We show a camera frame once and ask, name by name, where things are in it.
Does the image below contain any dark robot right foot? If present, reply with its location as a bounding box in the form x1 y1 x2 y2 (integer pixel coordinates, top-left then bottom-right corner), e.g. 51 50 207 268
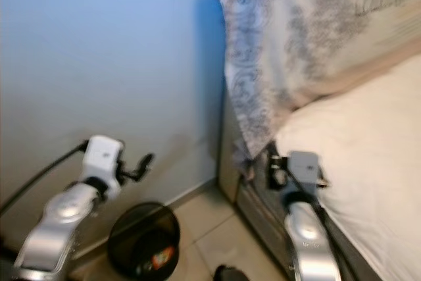
214 265 251 281

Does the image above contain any black round trash bin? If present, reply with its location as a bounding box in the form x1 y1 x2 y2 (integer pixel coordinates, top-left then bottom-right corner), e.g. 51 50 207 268
107 202 182 280

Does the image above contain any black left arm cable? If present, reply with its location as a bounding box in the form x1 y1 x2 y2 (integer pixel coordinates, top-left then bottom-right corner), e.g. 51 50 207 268
0 140 89 216

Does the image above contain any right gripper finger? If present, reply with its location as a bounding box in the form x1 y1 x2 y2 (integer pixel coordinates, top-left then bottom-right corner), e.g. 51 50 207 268
266 141 281 191

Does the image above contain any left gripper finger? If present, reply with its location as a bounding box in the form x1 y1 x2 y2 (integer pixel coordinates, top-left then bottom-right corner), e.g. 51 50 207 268
134 152 156 184

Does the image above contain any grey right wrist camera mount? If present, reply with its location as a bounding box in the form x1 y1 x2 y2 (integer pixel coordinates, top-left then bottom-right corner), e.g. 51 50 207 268
289 151 325 188

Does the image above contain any white quilted mattress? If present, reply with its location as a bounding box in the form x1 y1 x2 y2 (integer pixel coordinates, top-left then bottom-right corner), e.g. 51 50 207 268
275 54 421 281

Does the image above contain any grey bed base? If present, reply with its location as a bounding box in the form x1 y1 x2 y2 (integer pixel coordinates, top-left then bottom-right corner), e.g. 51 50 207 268
217 90 362 281

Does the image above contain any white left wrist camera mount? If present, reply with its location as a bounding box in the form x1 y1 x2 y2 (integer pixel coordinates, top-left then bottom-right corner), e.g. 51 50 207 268
82 135 124 199

